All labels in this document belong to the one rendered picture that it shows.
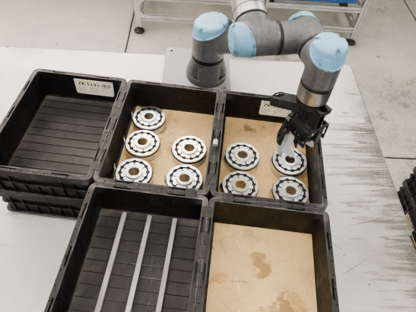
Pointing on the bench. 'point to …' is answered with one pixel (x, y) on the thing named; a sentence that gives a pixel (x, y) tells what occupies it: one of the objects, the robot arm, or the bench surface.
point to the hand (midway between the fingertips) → (287, 146)
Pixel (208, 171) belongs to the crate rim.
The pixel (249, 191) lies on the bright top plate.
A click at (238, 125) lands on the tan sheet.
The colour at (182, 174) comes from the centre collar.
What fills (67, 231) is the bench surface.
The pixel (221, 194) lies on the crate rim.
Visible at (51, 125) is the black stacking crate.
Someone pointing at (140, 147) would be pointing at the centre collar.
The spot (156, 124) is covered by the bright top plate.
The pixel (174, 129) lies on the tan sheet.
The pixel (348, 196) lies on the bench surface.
